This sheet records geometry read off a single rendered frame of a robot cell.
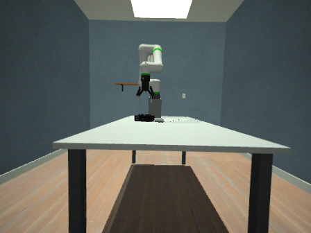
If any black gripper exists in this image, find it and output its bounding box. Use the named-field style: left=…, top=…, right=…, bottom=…
left=136, top=81, right=155, bottom=103

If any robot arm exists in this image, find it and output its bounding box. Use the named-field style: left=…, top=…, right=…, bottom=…
left=138, top=44, right=164, bottom=99

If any black lighting desk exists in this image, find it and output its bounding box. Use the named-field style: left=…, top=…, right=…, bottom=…
left=134, top=114, right=155, bottom=122

